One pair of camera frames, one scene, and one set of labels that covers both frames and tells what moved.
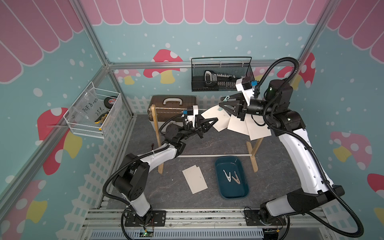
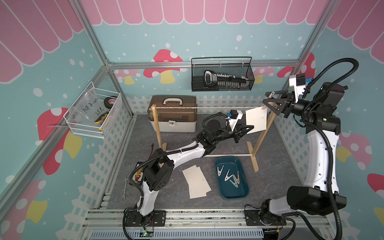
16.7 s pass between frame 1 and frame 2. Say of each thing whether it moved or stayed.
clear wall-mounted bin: stayed
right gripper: moved
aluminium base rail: stayed
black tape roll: stayed
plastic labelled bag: stayed
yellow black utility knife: stayed
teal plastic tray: stayed
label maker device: stayed
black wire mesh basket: stayed
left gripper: moved
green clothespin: moved
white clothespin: moved
